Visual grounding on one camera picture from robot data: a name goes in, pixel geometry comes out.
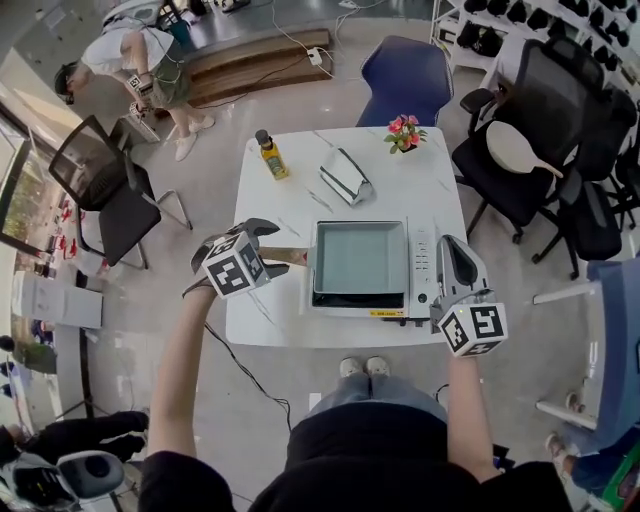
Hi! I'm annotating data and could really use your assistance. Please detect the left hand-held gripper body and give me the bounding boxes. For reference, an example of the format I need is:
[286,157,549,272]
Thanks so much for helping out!
[190,227,269,301]

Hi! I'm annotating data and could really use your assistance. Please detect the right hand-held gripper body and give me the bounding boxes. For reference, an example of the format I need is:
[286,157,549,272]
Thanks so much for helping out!
[428,234,509,359]

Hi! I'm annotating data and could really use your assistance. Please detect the square grey frying pan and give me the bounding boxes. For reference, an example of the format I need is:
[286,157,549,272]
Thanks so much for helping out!
[259,221,407,296]

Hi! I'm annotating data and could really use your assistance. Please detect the white portable induction cooktop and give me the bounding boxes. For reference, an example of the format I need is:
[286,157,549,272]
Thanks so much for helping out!
[301,216,439,330]

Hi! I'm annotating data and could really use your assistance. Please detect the person's left forearm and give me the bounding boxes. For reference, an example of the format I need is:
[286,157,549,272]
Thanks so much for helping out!
[147,287,222,460]

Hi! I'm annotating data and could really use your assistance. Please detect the person's right forearm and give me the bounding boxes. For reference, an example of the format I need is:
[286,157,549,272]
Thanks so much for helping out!
[446,349,502,485]

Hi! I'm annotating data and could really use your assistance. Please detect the white marble table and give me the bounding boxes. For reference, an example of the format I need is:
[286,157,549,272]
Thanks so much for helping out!
[224,126,470,350]

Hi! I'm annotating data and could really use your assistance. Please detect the yellow oil bottle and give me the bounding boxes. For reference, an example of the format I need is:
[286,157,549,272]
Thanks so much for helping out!
[254,128,290,181]

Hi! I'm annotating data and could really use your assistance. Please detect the white silver pouch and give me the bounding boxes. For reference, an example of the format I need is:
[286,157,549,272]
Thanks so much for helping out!
[318,146,377,207]

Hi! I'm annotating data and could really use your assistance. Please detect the black mesh cantilever chair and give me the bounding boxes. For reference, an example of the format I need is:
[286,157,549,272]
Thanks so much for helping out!
[48,114,194,271]

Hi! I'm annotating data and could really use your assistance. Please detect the person's blue jeans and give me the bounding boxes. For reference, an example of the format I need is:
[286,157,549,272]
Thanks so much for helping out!
[304,372,450,426]

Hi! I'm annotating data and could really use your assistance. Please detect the black mesh office chair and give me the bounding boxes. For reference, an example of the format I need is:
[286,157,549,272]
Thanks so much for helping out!
[452,37,619,246]
[531,89,640,281]

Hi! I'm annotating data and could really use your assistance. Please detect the blue covered table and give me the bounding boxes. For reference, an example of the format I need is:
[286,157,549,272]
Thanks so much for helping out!
[532,258,640,441]

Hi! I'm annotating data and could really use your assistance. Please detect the person's black shirt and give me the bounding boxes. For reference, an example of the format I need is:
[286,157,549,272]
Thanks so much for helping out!
[137,402,576,512]

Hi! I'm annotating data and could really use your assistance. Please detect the wooden step platform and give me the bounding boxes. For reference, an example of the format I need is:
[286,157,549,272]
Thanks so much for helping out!
[185,27,335,109]

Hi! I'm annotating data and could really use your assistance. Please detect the potted pink flowers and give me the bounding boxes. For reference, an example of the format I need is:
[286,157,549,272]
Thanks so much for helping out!
[383,113,429,155]

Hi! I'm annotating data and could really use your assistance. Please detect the white cardboard box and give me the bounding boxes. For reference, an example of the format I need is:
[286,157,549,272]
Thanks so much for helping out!
[12,272,105,330]

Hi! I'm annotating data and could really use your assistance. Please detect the cream round fan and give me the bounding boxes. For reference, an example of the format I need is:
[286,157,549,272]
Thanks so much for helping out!
[485,119,565,180]

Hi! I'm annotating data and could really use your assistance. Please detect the blue chair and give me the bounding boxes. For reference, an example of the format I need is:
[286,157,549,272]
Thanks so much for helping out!
[355,34,455,129]

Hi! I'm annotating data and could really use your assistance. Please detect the grey pod backpack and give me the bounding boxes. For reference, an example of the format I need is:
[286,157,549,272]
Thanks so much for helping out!
[9,449,126,512]

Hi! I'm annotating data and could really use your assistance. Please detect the white shelf rack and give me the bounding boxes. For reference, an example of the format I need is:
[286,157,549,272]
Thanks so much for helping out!
[430,0,640,101]

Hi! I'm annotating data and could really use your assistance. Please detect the white pod backpack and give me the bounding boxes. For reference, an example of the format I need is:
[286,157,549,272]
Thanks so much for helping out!
[102,0,164,24]

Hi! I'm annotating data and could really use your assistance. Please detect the row of black headsets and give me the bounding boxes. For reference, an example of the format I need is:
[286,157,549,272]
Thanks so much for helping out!
[457,0,640,61]

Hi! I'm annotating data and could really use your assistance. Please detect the black floor cable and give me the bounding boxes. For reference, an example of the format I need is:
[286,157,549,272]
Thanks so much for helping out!
[203,322,294,432]

